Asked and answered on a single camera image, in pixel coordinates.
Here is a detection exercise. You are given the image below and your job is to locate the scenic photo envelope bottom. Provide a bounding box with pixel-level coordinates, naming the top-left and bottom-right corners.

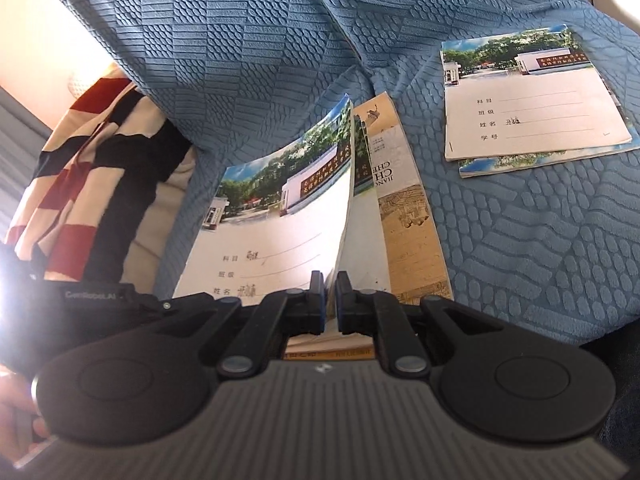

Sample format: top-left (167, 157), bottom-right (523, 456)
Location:
top-left (458, 79), bottom-right (639, 179)

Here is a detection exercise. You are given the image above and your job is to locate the grey curtain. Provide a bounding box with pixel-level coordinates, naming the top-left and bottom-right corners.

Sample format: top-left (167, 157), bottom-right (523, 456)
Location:
top-left (0, 88), bottom-right (51, 237)

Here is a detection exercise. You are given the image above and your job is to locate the brown antique painting book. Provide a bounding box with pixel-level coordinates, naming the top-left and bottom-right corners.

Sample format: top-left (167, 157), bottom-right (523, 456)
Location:
top-left (284, 91), bottom-right (456, 361)

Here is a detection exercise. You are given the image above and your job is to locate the person's left hand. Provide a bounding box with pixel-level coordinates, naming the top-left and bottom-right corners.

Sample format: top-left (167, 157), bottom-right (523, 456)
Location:
top-left (0, 368), bottom-right (50, 463)

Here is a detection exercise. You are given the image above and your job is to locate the striped red black blanket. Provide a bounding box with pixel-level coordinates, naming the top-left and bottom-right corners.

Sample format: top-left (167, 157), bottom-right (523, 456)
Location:
top-left (3, 65), bottom-right (196, 294)

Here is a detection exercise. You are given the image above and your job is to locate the blue textured sofa cover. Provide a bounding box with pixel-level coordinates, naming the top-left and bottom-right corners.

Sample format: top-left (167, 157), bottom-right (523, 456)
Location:
top-left (61, 0), bottom-right (639, 344)

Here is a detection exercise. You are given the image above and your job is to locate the scenic photo envelope top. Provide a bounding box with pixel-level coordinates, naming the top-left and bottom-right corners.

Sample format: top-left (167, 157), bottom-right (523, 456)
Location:
top-left (338, 116), bottom-right (390, 292)

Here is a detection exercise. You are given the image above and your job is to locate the scenic photo envelope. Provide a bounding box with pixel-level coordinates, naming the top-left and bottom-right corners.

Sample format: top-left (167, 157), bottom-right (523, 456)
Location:
top-left (338, 116), bottom-right (390, 292)
top-left (174, 96), bottom-right (354, 306)
top-left (440, 24), bottom-right (634, 162)
top-left (458, 79), bottom-right (639, 179)

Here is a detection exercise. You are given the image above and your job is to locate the white tufted headboard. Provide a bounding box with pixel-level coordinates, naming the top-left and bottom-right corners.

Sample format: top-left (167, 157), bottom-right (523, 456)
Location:
top-left (66, 63), bottom-right (119, 100)

